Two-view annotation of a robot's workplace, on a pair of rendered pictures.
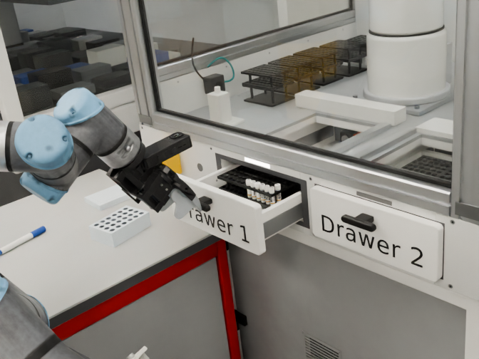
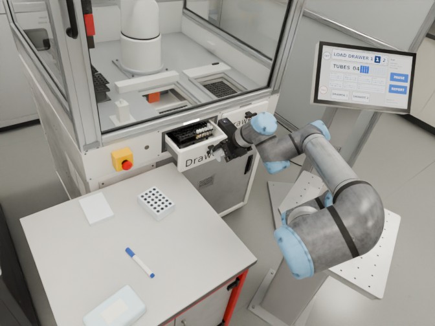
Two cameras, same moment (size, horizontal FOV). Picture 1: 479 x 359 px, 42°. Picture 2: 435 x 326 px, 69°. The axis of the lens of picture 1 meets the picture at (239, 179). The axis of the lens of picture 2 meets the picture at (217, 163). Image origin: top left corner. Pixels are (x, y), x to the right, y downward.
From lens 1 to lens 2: 1.65 m
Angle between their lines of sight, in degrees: 77
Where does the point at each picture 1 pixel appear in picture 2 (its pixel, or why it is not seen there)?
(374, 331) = not seen: hidden behind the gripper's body
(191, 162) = (138, 148)
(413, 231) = (261, 107)
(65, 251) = (166, 235)
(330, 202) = (232, 116)
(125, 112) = not seen: outside the picture
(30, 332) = not seen: hidden behind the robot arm
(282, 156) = (206, 110)
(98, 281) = (211, 217)
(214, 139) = (163, 125)
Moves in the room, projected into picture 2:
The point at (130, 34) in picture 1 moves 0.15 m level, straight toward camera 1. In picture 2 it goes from (81, 89) to (131, 92)
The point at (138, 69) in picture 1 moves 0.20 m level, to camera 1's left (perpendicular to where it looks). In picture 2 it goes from (88, 112) to (63, 151)
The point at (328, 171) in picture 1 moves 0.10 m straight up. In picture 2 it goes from (228, 105) to (232, 85)
